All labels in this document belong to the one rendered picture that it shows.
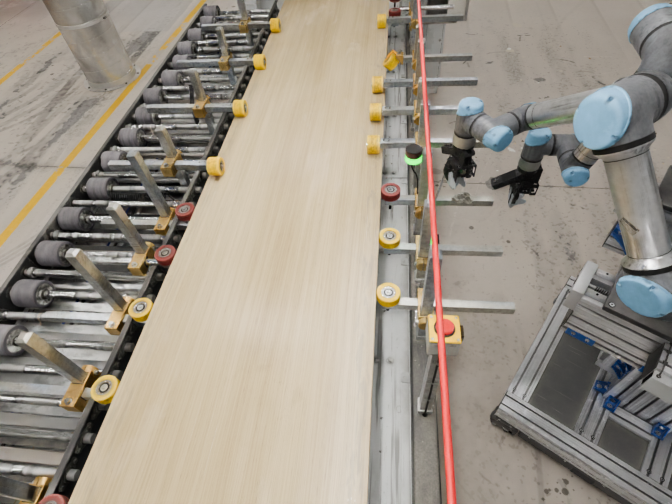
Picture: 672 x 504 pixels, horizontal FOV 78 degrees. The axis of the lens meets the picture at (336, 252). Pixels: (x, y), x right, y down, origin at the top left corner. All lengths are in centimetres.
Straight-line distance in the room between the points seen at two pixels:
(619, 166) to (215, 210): 137
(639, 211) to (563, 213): 202
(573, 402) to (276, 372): 134
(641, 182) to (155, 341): 138
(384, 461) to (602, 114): 113
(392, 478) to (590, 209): 230
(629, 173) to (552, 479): 149
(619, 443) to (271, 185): 176
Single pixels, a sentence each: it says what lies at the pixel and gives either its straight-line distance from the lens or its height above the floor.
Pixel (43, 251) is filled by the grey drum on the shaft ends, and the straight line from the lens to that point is 209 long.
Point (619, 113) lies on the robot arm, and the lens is 104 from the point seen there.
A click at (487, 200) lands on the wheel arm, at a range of 180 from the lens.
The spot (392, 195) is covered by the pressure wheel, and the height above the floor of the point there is 91.
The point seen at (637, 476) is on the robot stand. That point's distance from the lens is 215.
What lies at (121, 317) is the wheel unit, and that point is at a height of 84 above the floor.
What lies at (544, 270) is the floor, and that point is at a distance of 277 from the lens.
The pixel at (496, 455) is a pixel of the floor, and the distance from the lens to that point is 220.
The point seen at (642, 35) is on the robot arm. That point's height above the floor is 151.
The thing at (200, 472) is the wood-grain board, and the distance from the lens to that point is 128.
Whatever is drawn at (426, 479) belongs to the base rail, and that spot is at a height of 70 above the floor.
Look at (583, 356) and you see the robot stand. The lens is 227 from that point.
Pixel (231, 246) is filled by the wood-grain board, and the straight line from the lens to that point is 163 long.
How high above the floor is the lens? 208
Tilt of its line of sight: 51 degrees down
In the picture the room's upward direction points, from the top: 7 degrees counter-clockwise
